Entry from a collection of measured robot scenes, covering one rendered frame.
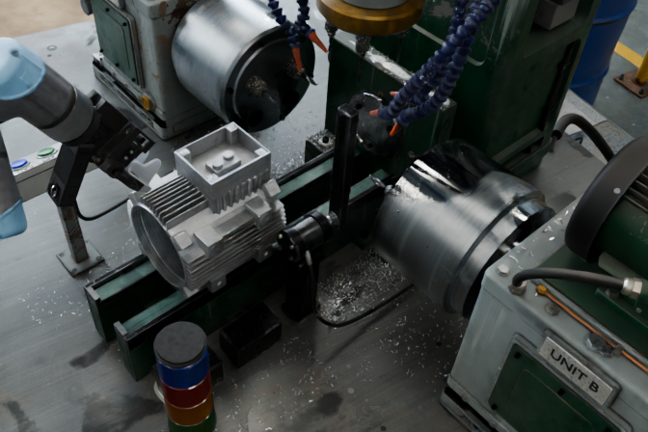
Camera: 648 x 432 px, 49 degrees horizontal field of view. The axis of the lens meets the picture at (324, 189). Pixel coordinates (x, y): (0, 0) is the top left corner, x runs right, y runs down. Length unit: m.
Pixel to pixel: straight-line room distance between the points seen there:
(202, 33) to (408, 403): 0.80
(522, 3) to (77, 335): 0.97
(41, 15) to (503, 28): 2.57
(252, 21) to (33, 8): 2.25
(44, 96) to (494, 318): 0.68
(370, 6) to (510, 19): 0.26
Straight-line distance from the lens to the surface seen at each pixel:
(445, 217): 1.11
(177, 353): 0.84
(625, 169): 0.93
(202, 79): 1.45
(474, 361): 1.16
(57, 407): 1.32
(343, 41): 1.42
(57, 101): 0.97
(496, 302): 1.04
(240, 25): 1.43
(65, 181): 1.09
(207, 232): 1.13
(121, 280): 1.30
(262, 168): 1.17
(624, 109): 3.49
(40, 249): 1.54
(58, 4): 3.59
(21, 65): 0.93
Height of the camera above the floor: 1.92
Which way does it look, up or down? 45 degrees down
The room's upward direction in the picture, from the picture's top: 5 degrees clockwise
